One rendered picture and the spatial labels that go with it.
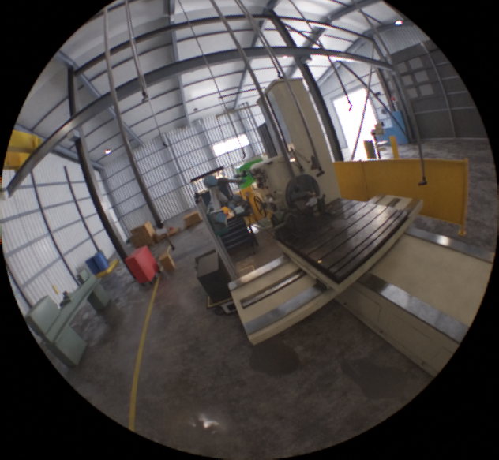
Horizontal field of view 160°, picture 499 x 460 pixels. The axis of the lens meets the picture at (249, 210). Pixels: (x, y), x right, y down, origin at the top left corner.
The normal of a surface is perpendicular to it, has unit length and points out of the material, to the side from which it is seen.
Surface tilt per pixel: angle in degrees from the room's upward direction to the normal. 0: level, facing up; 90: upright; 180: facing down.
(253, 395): 0
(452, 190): 90
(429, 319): 0
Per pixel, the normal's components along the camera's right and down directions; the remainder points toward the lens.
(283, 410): -0.36, -0.89
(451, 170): -0.89, 0.41
